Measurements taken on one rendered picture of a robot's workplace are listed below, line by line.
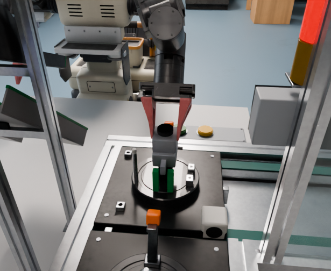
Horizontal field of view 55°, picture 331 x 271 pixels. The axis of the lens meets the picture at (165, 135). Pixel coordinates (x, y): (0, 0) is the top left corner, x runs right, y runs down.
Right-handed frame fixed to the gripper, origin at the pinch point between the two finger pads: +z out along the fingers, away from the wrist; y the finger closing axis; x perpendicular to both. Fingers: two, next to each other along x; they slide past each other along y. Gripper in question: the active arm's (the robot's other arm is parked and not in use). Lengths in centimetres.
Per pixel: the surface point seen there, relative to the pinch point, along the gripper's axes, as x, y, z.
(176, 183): 5.4, 2.4, 8.9
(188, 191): 3.7, 4.8, 10.3
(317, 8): -25.6, 17.4, -11.8
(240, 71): 308, 55, -108
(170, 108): 56, -4, -15
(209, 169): 12.4, 9.1, 5.9
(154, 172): 0.1, -1.5, 6.9
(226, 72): 304, 38, -104
